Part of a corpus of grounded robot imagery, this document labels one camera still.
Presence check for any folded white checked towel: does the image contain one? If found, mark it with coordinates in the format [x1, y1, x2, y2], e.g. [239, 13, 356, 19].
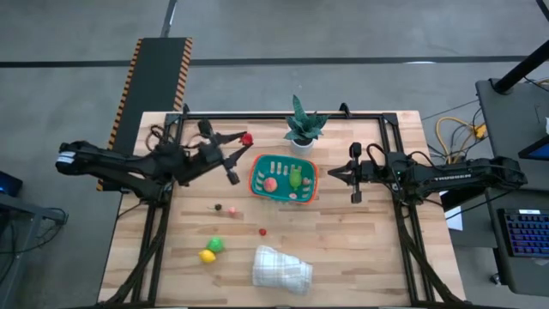
[251, 245, 314, 296]

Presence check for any dark side stand with cables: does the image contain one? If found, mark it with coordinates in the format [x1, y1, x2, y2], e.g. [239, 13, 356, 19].
[0, 192, 69, 309]

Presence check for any yellow cable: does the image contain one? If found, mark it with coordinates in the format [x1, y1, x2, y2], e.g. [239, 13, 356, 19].
[435, 115, 488, 164]

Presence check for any teal plastic basket orange rim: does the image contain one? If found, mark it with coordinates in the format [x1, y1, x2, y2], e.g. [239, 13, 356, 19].
[248, 153, 320, 205]

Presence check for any black ramp with striped edges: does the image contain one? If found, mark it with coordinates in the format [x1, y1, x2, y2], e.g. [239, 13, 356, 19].
[96, 37, 194, 192]

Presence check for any grey side desk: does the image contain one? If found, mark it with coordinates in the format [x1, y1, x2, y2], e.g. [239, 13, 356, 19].
[474, 78, 549, 297]

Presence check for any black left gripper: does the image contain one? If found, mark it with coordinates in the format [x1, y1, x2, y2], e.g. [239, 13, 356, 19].
[179, 119, 254, 186]

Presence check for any snake plant in white pot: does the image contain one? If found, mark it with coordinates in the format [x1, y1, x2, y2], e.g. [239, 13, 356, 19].
[282, 94, 331, 157]

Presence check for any white paper sheet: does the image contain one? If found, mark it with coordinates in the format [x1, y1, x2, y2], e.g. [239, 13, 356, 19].
[439, 191, 464, 232]

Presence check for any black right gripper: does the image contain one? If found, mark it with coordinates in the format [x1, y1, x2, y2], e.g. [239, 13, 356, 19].
[328, 142, 389, 205]

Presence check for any dark device with blue light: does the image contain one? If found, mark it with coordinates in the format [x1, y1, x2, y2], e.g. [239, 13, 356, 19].
[0, 170, 23, 197]

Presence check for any blue lit screen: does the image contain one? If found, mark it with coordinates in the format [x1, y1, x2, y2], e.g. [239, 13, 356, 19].
[517, 136, 549, 161]

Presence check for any backlit keyboard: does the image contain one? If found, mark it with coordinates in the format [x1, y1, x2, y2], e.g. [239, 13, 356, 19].
[497, 208, 549, 258]

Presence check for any green toy lime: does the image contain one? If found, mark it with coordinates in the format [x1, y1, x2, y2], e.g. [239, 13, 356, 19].
[206, 236, 226, 254]

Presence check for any green toy pear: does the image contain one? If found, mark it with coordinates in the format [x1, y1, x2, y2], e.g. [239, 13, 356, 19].
[288, 167, 304, 191]

